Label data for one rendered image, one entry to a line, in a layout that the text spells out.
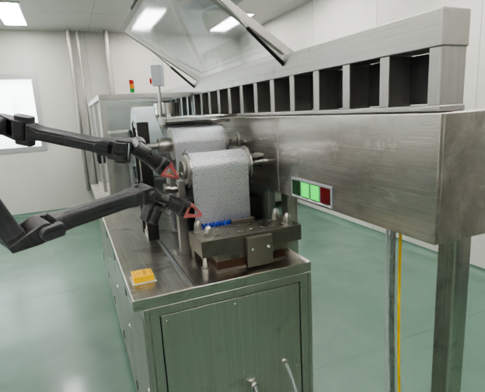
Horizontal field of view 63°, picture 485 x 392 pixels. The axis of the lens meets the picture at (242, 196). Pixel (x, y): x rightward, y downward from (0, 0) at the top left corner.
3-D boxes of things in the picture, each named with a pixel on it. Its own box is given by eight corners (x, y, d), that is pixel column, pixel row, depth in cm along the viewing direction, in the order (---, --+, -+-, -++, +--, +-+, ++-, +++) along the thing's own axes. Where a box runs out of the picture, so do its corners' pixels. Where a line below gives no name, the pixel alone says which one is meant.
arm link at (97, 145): (11, 144, 147) (9, 115, 143) (20, 140, 152) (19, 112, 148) (123, 166, 145) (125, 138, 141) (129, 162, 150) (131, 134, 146)
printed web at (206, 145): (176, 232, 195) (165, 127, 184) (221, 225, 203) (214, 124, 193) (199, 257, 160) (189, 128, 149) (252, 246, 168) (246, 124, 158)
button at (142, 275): (131, 277, 144) (130, 271, 143) (151, 273, 146) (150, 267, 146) (134, 285, 137) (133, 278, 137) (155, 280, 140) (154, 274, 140)
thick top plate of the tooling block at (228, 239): (190, 246, 153) (188, 230, 152) (281, 229, 168) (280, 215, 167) (202, 258, 139) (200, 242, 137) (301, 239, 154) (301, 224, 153)
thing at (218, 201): (196, 229, 158) (192, 183, 154) (249, 220, 166) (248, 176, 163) (196, 229, 157) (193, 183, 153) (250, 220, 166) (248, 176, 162)
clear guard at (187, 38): (123, 29, 220) (124, 28, 220) (200, 79, 242) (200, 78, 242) (166, -40, 126) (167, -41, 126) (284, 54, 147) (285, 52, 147)
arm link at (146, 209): (152, 190, 139) (137, 183, 144) (140, 221, 139) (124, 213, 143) (175, 199, 149) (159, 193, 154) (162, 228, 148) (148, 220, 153)
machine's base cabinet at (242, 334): (106, 278, 372) (94, 188, 354) (173, 265, 397) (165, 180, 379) (165, 528, 145) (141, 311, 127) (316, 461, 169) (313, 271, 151)
